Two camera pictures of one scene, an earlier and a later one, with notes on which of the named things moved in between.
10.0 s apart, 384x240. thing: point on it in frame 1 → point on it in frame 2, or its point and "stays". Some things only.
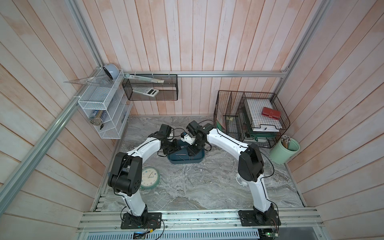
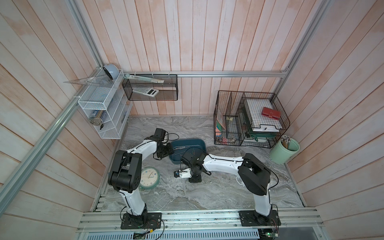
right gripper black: [192, 152] → [194, 180]
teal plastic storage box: [181, 156] stays
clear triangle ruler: [102, 81] stays
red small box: [271, 113] stays
